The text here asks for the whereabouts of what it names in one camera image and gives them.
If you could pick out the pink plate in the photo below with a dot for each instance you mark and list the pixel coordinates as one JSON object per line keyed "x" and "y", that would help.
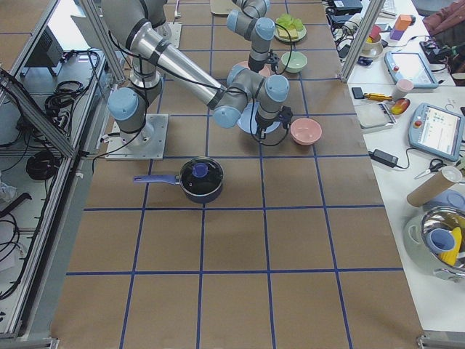
{"x": 265, "y": 72}

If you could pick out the green bowl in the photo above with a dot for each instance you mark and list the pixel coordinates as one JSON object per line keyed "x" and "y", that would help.
{"x": 293, "y": 62}

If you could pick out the green lettuce leaf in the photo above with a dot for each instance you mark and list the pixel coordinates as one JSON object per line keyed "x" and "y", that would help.
{"x": 289, "y": 22}

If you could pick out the black power adapter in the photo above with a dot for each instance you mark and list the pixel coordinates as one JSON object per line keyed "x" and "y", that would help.
{"x": 383, "y": 158}

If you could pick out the lower teach pendant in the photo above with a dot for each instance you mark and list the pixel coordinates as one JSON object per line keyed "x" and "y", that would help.
{"x": 436, "y": 131}

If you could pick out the brown bread slice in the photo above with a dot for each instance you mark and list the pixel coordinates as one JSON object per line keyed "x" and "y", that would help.
{"x": 287, "y": 34}

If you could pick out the glass pot lid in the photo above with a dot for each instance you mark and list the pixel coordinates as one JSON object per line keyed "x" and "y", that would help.
{"x": 201, "y": 176}

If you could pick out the pink bowl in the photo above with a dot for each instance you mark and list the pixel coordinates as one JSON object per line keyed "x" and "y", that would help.
{"x": 306, "y": 131}

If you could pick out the red yellow mango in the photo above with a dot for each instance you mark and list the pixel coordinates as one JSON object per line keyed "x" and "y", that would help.
{"x": 400, "y": 106}

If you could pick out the blue plate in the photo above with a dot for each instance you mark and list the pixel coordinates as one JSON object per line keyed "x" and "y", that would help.
{"x": 247, "y": 120}

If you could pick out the aluminium frame post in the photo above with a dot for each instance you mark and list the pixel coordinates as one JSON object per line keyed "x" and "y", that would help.
{"x": 367, "y": 22}

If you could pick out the cardboard tube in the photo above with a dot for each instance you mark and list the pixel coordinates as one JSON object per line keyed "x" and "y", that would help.
{"x": 435, "y": 185}

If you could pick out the blue cup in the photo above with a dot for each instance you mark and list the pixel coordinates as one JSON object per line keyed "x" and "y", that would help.
{"x": 440, "y": 240}

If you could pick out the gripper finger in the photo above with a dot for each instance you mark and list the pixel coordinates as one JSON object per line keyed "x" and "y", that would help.
{"x": 285, "y": 123}
{"x": 260, "y": 133}

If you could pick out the white bowl with fruit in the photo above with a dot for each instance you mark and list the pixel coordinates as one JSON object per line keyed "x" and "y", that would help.
{"x": 372, "y": 47}

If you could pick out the dark blue saucepan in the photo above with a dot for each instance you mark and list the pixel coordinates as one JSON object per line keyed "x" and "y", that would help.
{"x": 174, "y": 179}

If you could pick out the upper teach pendant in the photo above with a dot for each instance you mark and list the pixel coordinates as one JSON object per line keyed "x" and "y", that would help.
{"x": 412, "y": 66}

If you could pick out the scissors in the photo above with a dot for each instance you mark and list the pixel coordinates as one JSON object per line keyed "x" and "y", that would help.
{"x": 435, "y": 165}

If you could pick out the green plate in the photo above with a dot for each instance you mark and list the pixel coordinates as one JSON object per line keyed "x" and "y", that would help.
{"x": 302, "y": 34}

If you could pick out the teach pendant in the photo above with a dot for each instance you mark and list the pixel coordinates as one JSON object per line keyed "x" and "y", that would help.
{"x": 412, "y": 66}
{"x": 436, "y": 131}

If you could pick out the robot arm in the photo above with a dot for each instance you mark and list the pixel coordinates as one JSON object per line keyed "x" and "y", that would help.
{"x": 134, "y": 24}
{"x": 251, "y": 23}

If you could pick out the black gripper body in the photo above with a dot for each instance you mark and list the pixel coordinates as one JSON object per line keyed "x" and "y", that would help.
{"x": 264, "y": 124}
{"x": 256, "y": 64}

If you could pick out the steel mixing bowl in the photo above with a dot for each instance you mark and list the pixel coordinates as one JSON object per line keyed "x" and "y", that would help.
{"x": 448, "y": 266}

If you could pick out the yellow handled tool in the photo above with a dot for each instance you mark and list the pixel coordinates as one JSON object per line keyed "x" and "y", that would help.
{"x": 377, "y": 97}

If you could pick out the white paper cup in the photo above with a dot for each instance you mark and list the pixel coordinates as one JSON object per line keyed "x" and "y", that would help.
{"x": 401, "y": 89}

